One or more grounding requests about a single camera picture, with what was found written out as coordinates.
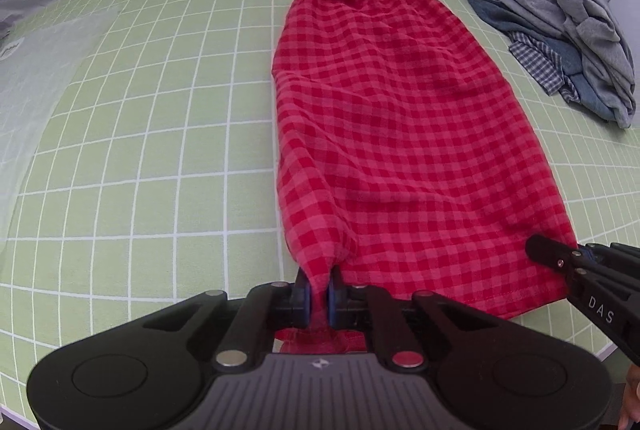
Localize red checkered shorts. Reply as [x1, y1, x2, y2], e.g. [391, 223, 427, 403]
[271, 0, 576, 354]

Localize operator right hand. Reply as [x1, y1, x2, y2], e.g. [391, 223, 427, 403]
[617, 364, 640, 430]

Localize blue denim garment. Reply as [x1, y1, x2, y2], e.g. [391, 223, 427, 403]
[468, 0, 615, 121]

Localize blue plaid shirt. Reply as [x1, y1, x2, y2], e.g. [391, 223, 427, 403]
[449, 0, 582, 104]

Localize translucent plastic storage bag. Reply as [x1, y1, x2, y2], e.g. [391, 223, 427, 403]
[1, 8, 119, 242]

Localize green grid mat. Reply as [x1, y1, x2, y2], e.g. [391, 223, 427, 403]
[1, 0, 639, 424]

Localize grey sweatshirt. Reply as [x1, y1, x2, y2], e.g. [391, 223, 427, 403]
[500, 0, 637, 129]

